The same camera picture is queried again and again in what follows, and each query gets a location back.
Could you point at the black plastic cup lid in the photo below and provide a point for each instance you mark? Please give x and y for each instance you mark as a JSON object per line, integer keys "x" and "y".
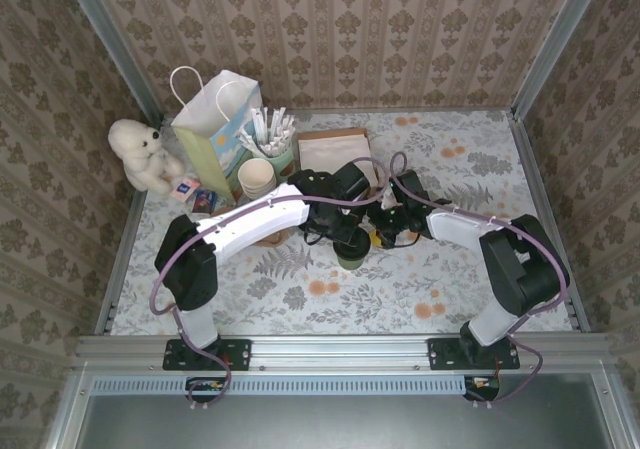
{"x": 352, "y": 253}

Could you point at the green paper coffee cup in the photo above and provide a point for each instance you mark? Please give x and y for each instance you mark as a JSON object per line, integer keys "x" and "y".
{"x": 354, "y": 265}

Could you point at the brown pulp cup carrier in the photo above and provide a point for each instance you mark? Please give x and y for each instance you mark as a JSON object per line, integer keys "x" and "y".
{"x": 275, "y": 239}

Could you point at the painted paper gift bag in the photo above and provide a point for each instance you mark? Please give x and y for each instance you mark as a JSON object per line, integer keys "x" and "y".
{"x": 210, "y": 104}

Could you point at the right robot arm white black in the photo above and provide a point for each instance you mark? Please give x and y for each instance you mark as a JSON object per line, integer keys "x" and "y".
{"x": 455, "y": 224}

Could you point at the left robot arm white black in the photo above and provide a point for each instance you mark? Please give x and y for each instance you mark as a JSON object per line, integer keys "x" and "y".
{"x": 250, "y": 219}

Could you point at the green cup holding straws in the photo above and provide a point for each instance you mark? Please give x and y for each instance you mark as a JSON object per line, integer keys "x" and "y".
{"x": 282, "y": 161}

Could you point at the brown cardboard tray box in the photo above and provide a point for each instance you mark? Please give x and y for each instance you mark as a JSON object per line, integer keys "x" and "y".
{"x": 330, "y": 132}

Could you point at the stack of green paper cups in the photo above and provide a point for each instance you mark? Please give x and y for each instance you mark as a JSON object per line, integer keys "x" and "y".
{"x": 255, "y": 174}

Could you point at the dark blue red packet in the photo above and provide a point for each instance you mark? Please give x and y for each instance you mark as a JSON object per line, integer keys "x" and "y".
{"x": 204, "y": 201}

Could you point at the pink sugar packet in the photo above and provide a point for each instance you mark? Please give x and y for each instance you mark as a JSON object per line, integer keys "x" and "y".
{"x": 184, "y": 189}

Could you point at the grey metal panel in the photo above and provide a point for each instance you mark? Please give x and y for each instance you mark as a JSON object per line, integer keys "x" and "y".
{"x": 325, "y": 424}

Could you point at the white teddy bear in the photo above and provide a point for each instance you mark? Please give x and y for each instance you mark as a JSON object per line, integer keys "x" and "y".
{"x": 137, "y": 154}

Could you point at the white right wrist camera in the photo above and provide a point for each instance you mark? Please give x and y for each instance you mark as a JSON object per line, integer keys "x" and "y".
{"x": 390, "y": 200}

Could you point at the aluminium front rail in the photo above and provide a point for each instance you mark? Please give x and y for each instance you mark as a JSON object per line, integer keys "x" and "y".
{"x": 340, "y": 351}

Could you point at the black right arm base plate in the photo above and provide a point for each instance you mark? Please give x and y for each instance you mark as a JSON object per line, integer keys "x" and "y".
{"x": 442, "y": 356}

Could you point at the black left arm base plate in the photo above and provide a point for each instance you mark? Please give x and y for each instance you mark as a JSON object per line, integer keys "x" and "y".
{"x": 237, "y": 355}

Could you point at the aluminium frame post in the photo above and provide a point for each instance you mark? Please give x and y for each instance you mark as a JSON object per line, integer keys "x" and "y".
{"x": 555, "y": 44}
{"x": 121, "y": 54}

